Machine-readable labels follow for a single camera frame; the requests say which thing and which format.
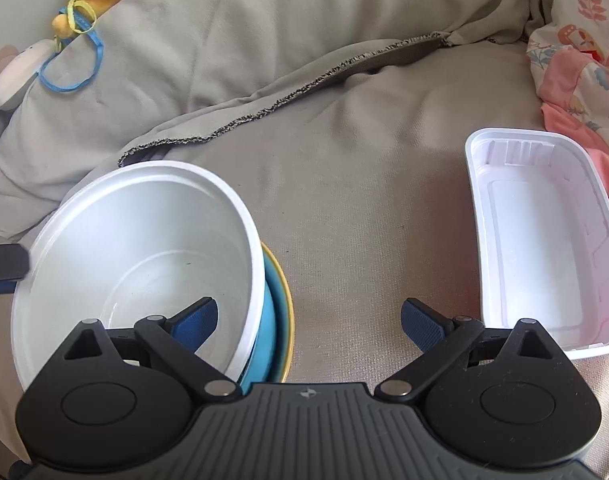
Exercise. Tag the white round plush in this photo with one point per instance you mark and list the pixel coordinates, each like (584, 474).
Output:
(19, 75)

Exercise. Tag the blue bowl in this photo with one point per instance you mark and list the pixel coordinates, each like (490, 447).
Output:
(262, 335)

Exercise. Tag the pink printed clothing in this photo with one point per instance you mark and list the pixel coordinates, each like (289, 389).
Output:
(584, 60)

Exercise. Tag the beige seat sheet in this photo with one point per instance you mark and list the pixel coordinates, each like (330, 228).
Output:
(359, 185)

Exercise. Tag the yellow ribbon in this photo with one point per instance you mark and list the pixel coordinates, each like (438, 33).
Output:
(74, 12)

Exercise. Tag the white bowl with yellow rim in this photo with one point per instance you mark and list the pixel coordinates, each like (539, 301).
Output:
(284, 310)

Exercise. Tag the white rectangular plastic tray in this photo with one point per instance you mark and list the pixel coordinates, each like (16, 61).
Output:
(534, 240)

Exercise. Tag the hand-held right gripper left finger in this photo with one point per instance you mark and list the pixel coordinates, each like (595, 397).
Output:
(197, 325)

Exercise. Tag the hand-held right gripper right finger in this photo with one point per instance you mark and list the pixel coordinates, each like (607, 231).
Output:
(424, 325)

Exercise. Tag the white plastic bowl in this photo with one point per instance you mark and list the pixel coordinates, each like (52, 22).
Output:
(134, 240)

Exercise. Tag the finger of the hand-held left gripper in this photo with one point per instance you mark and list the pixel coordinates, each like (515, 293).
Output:
(7, 262)

